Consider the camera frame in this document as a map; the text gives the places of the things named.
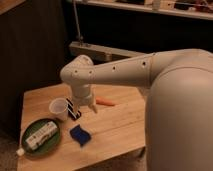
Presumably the black striped box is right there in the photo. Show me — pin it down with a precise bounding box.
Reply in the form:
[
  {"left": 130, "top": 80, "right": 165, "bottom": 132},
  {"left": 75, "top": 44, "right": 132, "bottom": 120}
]
[{"left": 66, "top": 98, "right": 81, "bottom": 121}]

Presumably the metal pole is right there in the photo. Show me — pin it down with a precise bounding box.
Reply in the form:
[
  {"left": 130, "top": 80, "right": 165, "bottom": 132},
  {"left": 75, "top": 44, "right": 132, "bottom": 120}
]
[{"left": 73, "top": 0, "right": 83, "bottom": 46}]

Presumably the white toothpaste tube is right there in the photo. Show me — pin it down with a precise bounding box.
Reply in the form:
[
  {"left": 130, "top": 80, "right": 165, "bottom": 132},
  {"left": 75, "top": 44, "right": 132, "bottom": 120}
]
[{"left": 16, "top": 121, "right": 58, "bottom": 156}]

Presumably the orange carrot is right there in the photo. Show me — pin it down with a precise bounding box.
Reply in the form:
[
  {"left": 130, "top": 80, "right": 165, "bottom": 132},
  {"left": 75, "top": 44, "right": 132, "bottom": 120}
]
[{"left": 96, "top": 97, "right": 116, "bottom": 106}]

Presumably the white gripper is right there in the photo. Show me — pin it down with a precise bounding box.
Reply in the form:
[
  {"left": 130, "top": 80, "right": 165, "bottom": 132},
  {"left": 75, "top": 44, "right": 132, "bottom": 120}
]
[{"left": 72, "top": 93, "right": 98, "bottom": 114}]

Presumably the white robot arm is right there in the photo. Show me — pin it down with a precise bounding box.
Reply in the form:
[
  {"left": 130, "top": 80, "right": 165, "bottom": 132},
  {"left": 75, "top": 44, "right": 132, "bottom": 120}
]
[{"left": 60, "top": 49, "right": 213, "bottom": 171}]

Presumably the white wall shelf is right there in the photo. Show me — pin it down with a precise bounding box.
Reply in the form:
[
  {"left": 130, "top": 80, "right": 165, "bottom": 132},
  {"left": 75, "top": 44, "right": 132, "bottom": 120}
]
[{"left": 66, "top": 0, "right": 213, "bottom": 22}]

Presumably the translucent plastic cup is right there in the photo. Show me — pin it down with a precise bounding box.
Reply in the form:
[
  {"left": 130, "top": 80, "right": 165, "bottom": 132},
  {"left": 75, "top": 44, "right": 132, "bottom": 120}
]
[{"left": 49, "top": 98, "right": 68, "bottom": 121}]

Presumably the green plate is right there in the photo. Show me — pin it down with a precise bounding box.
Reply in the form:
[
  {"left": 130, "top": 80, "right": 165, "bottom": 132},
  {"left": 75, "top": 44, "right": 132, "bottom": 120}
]
[{"left": 17, "top": 118, "right": 61, "bottom": 157}]

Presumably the wooden table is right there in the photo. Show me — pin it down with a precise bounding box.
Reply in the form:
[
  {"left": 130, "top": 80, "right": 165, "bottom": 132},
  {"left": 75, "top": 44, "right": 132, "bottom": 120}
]
[{"left": 18, "top": 85, "right": 145, "bottom": 171}]

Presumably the blue sponge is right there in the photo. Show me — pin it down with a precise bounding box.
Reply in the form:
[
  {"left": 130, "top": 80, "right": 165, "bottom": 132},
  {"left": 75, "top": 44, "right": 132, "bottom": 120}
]
[{"left": 70, "top": 125, "right": 91, "bottom": 147}]

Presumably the long grey case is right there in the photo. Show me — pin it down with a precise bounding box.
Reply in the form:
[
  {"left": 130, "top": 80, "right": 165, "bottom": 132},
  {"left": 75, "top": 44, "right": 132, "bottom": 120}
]
[{"left": 69, "top": 41, "right": 141, "bottom": 62}]

